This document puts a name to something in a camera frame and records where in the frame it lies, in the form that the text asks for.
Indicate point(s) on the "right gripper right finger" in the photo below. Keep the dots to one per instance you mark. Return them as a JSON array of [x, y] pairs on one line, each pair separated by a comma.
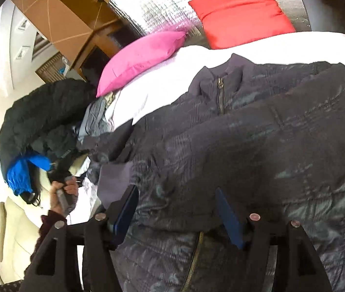
[[266, 244]]

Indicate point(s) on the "dark quilted puffer jacket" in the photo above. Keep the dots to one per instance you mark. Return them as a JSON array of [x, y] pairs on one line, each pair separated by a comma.
[[161, 260]]

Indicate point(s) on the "person's left hand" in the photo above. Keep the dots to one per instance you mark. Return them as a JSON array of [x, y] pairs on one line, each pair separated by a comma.
[[64, 196]]

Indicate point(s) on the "cream leather sofa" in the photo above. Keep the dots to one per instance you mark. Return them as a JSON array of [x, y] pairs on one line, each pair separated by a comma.
[[18, 236]]

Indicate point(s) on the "blue garment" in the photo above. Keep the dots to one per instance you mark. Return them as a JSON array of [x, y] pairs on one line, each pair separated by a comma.
[[18, 174]]

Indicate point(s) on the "black coat pile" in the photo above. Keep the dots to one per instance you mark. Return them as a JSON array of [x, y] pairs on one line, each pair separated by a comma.
[[43, 121]]

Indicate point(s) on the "grey folded garment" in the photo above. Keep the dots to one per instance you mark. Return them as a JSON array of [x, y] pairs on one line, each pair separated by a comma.
[[94, 122]]

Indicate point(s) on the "pale pink bed blanket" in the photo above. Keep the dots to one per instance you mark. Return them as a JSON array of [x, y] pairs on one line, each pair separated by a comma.
[[166, 76]]

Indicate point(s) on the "magenta pillow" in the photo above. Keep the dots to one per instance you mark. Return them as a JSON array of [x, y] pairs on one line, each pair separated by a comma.
[[137, 57]]

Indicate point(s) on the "red pillow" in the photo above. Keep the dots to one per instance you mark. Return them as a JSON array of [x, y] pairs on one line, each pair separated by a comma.
[[230, 23]]

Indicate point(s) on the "silver foil insulation board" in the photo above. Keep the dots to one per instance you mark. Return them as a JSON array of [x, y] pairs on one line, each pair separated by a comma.
[[149, 16]]

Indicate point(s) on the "brown wooden column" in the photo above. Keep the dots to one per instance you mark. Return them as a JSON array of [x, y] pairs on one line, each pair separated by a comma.
[[67, 24]]

